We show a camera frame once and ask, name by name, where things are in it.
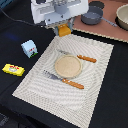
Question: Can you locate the pink serving board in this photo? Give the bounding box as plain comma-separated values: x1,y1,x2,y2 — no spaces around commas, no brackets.
73,0,128,42

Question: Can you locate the black round coaster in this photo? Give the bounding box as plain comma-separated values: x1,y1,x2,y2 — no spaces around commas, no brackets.
89,1,105,9

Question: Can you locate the round wooden plate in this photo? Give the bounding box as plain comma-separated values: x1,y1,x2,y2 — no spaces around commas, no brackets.
55,55,82,78

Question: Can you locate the yellow butter box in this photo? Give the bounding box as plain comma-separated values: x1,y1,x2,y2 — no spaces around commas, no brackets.
3,64,25,76

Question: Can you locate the grey saucepan with handle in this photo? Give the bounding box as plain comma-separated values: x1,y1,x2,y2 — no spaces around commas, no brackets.
81,6,116,27

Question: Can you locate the knife with orange handle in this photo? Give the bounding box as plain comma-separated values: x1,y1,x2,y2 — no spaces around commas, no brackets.
57,49,97,63

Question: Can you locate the light blue milk carton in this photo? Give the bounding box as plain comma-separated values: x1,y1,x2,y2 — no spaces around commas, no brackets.
21,40,38,58

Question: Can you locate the cream bowl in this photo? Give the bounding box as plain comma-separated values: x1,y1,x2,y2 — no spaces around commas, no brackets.
116,4,128,30

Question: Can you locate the beige woven placemat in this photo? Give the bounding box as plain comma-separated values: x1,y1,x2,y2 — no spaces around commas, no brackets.
13,34,113,128

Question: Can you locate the fork with orange handle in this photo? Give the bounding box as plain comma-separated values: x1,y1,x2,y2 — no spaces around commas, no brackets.
43,70,84,89

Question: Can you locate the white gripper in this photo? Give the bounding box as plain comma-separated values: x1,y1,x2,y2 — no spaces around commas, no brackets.
31,0,89,36

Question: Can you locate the orange bread loaf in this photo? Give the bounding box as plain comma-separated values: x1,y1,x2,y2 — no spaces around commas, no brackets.
58,24,71,37

